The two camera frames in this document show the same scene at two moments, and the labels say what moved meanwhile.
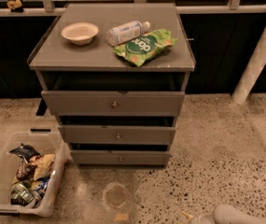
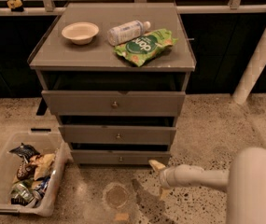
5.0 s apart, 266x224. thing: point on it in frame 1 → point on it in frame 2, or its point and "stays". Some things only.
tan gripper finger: x=189 y=217 → x=156 y=164
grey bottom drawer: x=119 y=157 stays
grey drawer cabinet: x=115 y=75 stays
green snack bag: x=142 y=49 stays
